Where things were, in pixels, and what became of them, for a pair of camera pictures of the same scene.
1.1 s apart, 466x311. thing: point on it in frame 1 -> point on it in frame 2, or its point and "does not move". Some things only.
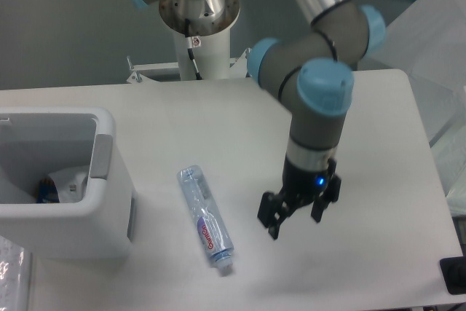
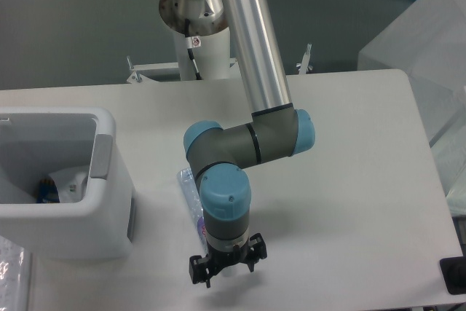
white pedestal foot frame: (240, 69) does not move
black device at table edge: (453, 272) does not move
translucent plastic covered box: (427, 39) does not move
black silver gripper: (308, 174) -> (223, 254)
